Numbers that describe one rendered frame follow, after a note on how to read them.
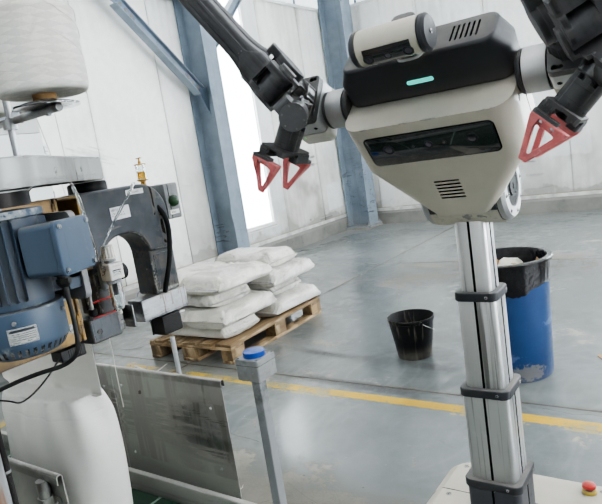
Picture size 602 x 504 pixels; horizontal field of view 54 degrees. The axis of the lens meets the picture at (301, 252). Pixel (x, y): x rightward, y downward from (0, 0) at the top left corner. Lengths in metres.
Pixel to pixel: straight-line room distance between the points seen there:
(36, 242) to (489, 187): 0.93
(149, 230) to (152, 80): 5.67
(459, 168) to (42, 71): 0.85
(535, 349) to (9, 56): 2.80
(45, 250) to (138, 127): 5.82
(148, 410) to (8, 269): 1.11
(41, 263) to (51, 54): 0.37
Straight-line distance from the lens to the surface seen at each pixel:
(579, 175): 9.02
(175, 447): 2.05
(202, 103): 7.42
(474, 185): 1.38
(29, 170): 1.07
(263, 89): 1.25
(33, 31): 1.17
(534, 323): 3.27
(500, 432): 1.64
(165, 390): 1.97
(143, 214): 1.47
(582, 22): 1.01
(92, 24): 6.77
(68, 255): 1.03
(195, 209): 7.22
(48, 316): 1.09
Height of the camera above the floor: 1.35
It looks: 9 degrees down
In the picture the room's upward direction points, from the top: 9 degrees counter-clockwise
